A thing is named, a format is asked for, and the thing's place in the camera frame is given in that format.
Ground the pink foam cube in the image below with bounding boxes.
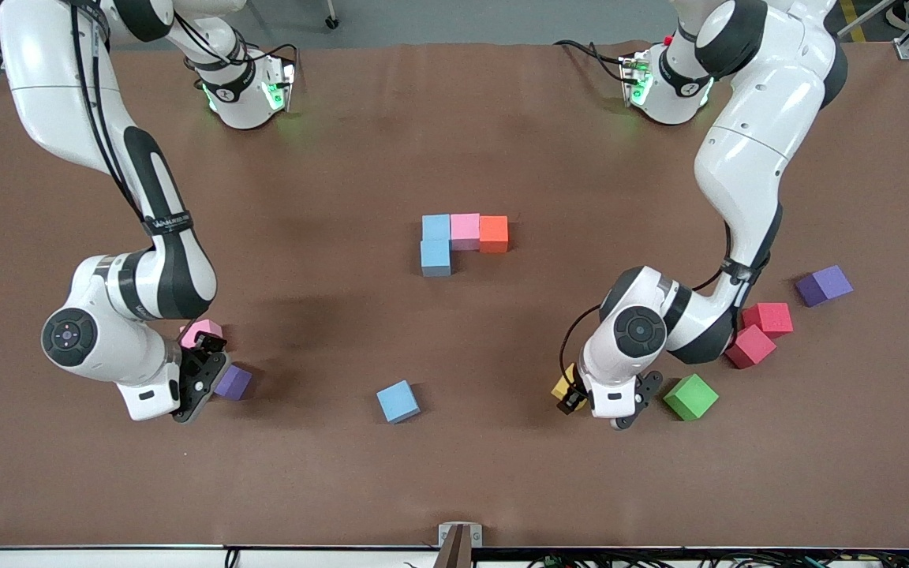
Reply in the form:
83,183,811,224
180,319,224,349
451,213,481,252

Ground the white table edge rail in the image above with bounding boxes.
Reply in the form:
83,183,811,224
0,544,909,568

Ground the brown table cover sheet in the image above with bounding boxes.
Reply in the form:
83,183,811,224
0,41,909,549

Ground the red foam cube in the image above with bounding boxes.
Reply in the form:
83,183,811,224
725,324,778,370
742,302,795,338

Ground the orange foam cube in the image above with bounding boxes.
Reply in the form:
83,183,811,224
479,215,510,254

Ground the yellow foam cube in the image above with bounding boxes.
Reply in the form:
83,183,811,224
551,364,578,403

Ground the purple foam cube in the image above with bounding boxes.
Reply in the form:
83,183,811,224
795,264,855,308
214,364,253,402

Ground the green foam cube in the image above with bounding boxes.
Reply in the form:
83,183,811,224
662,373,720,423

